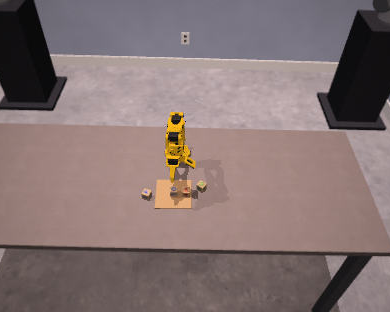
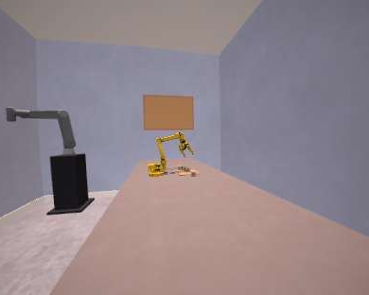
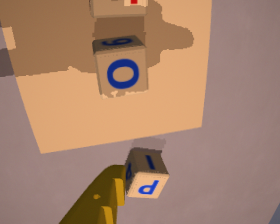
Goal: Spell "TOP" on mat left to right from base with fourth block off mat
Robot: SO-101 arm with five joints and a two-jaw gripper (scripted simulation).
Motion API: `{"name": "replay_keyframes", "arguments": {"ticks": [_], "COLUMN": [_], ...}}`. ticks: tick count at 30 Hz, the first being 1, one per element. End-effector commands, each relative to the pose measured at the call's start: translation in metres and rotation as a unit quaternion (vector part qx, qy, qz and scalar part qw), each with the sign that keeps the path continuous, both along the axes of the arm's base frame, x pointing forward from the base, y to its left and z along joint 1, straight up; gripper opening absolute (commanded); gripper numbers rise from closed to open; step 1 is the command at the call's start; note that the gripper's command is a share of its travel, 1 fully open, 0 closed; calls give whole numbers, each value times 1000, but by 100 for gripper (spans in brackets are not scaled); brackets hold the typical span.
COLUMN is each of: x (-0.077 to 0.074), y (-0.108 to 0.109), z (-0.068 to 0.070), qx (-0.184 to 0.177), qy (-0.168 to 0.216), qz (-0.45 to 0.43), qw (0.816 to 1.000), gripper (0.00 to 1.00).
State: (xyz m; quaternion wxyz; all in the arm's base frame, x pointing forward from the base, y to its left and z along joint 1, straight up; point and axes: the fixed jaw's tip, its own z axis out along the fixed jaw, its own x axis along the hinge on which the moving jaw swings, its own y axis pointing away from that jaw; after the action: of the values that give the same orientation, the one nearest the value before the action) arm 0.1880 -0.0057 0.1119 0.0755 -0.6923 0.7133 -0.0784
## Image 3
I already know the tan flat mat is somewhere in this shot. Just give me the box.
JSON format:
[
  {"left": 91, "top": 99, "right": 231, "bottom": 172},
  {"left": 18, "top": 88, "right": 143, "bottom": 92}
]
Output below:
[{"left": 0, "top": 0, "right": 212, "bottom": 154}]

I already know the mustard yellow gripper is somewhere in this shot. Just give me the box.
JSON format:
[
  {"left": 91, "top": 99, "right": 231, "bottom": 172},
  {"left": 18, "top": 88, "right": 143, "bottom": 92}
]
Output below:
[{"left": 59, "top": 165, "right": 126, "bottom": 224}]

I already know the wooden letter block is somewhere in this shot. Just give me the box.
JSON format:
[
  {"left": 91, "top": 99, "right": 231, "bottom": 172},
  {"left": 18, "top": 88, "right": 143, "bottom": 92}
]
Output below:
[
  {"left": 92, "top": 35, "right": 149, "bottom": 100},
  {"left": 125, "top": 150, "right": 169, "bottom": 198},
  {"left": 89, "top": 0, "right": 148, "bottom": 18}
]

